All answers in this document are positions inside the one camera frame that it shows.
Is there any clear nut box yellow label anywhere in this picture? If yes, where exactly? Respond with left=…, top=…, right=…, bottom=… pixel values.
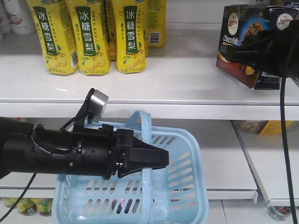
left=232, top=120, right=282, bottom=134

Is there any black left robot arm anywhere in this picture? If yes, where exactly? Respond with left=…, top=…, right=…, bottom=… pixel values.
left=0, top=117, right=169, bottom=180

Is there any white store shelving unit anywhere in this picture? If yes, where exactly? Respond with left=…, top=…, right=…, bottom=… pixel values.
left=0, top=0, right=299, bottom=207

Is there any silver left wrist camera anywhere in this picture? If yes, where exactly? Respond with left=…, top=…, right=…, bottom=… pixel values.
left=73, top=88, right=109, bottom=131

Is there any yellow pear drink bottle rear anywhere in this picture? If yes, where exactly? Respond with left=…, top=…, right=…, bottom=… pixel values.
left=148, top=0, right=167, bottom=48

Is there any white yogurt bottle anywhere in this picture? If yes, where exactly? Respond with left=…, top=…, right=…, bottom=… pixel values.
left=3, top=0, right=36, bottom=35

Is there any Chocofello cookie box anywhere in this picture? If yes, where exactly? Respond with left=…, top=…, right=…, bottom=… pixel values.
left=216, top=4, right=299, bottom=90

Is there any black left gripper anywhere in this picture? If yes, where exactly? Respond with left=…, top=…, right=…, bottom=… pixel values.
left=67, top=124, right=169, bottom=179

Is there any light blue plastic basket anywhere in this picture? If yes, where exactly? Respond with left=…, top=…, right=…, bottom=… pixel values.
left=52, top=111, right=209, bottom=224

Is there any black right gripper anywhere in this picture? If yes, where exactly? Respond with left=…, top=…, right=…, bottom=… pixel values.
left=227, top=20, right=299, bottom=77

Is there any yellow pear drink bottle right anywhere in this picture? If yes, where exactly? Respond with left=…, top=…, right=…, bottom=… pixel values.
left=112, top=0, right=147, bottom=74

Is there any yellow pear drink bottle middle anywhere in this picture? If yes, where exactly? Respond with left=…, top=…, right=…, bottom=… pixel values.
left=66, top=0, right=110, bottom=76

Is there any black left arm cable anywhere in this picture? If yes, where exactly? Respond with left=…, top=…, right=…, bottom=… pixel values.
left=0, top=114, right=92, bottom=219

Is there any yellow pear drink bottle left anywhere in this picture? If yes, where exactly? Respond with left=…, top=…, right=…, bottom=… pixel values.
left=27, top=0, right=78, bottom=76

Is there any yellow pear drink bottle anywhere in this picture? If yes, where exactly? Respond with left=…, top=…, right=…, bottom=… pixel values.
left=112, top=0, right=147, bottom=74
left=66, top=0, right=110, bottom=76
left=148, top=0, right=167, bottom=48
left=27, top=0, right=78, bottom=76

